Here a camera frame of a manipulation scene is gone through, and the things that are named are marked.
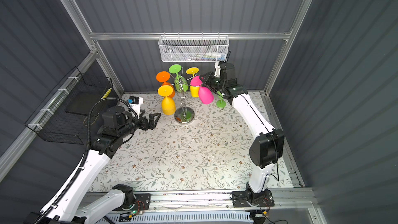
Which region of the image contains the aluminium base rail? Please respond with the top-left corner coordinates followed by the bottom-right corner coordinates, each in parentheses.
top-left (134, 188), bottom-right (318, 212)

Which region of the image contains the black wire basket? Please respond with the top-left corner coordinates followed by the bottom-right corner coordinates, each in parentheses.
top-left (25, 67), bottom-right (114, 145)

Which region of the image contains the back yellow wine glass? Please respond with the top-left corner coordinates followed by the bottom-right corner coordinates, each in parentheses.
top-left (186, 67), bottom-right (201, 97)

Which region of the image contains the white vented cable duct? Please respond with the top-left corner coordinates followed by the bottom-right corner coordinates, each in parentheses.
top-left (107, 211), bottom-right (254, 224)

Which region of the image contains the white wire mesh basket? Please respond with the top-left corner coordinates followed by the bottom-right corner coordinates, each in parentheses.
top-left (158, 36), bottom-right (230, 63)

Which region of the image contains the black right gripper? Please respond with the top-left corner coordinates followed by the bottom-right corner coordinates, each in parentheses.
top-left (199, 72), bottom-right (226, 93)

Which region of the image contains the front yellow wine glass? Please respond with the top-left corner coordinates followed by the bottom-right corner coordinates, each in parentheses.
top-left (158, 85), bottom-right (176, 116)

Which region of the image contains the yellow wine glass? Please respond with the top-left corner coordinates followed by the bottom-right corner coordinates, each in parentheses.
top-left (186, 67), bottom-right (201, 97)
top-left (158, 85), bottom-right (176, 116)

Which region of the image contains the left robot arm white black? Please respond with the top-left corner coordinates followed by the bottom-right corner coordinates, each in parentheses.
top-left (24, 106), bottom-right (161, 224)

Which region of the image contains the pink wine glass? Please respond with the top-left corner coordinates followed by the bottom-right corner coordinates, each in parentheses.
top-left (197, 76), bottom-right (214, 105)

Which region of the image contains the chrome wine glass rack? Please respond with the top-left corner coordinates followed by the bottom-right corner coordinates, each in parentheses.
top-left (169, 72), bottom-right (195, 124)

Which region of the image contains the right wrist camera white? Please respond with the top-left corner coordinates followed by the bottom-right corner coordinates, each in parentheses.
top-left (214, 61), bottom-right (221, 78)

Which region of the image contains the orange wine glass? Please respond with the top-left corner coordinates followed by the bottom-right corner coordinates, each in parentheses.
top-left (156, 71), bottom-right (175, 98)

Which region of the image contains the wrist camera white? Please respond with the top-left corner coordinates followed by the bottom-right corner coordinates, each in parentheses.
top-left (214, 61), bottom-right (221, 78)
top-left (127, 96), bottom-right (144, 117)

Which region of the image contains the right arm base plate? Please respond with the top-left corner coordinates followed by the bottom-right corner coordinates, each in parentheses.
top-left (230, 189), bottom-right (275, 208)

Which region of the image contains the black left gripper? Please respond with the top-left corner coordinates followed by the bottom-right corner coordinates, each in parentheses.
top-left (118, 108), bottom-right (160, 141)

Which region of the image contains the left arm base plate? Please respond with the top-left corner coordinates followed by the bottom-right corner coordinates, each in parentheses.
top-left (113, 194), bottom-right (151, 211)

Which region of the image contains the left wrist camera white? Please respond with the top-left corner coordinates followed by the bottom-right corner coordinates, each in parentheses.
top-left (127, 96), bottom-right (144, 117)

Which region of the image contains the yellow marker in basket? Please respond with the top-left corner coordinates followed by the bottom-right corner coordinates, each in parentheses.
top-left (101, 88), bottom-right (112, 99)

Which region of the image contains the black corrugated cable conduit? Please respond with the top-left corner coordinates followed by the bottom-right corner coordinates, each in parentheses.
top-left (30, 97), bottom-right (137, 224)

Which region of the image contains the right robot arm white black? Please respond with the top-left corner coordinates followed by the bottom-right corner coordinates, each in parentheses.
top-left (199, 61), bottom-right (285, 199)

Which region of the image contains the green wine glass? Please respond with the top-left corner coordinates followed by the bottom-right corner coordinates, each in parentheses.
top-left (169, 64), bottom-right (189, 93)
top-left (216, 91), bottom-right (227, 108)

